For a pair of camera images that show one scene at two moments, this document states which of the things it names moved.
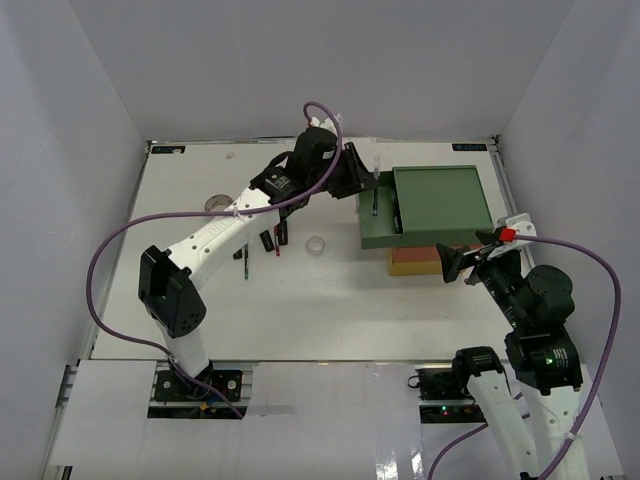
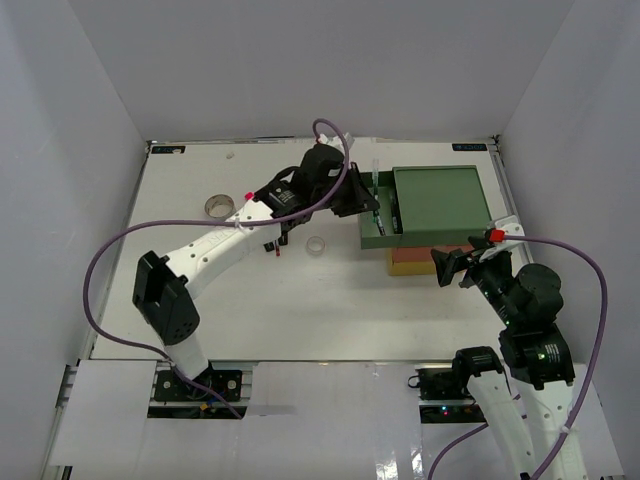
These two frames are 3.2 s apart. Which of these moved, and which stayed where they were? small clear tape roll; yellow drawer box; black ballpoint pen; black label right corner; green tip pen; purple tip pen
Moved: purple tip pen; green tip pen
Stayed: small clear tape roll; yellow drawer box; black ballpoint pen; black label right corner
